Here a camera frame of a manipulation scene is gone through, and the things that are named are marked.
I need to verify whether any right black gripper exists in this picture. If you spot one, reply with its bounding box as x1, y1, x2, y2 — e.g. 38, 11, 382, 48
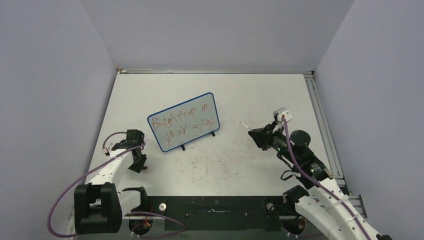
249, 119, 299, 164

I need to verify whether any red capped whiteboard marker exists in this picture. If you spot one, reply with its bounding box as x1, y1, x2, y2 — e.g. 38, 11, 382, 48
240, 122, 253, 132

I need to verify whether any blue framed whiteboard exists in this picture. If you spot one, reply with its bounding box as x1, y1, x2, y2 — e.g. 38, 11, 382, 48
147, 92, 221, 153

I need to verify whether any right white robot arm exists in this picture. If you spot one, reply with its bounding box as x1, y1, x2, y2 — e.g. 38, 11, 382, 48
247, 120, 391, 240

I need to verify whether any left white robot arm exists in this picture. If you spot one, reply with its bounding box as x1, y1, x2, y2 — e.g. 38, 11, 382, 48
73, 129, 149, 235

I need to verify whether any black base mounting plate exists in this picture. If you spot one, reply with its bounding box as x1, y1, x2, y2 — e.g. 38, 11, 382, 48
134, 195, 306, 234

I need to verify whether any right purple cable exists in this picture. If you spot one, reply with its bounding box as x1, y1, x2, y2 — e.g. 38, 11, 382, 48
280, 114, 374, 240

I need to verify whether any purple cable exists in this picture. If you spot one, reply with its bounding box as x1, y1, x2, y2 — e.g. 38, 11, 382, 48
280, 114, 374, 240
46, 131, 186, 239

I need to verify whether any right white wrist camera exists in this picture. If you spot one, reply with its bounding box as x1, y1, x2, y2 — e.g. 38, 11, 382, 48
273, 107, 293, 123

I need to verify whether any aluminium frame rail front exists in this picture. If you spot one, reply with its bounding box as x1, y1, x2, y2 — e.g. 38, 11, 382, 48
67, 194, 368, 220

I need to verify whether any aluminium frame rail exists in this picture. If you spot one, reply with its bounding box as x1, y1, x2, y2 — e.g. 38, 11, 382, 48
67, 194, 368, 220
303, 71, 347, 187

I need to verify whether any aluminium frame rail right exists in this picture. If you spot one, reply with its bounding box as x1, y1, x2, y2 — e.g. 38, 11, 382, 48
303, 71, 347, 187

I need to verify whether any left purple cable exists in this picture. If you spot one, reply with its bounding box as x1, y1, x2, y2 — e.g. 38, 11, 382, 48
46, 131, 186, 239

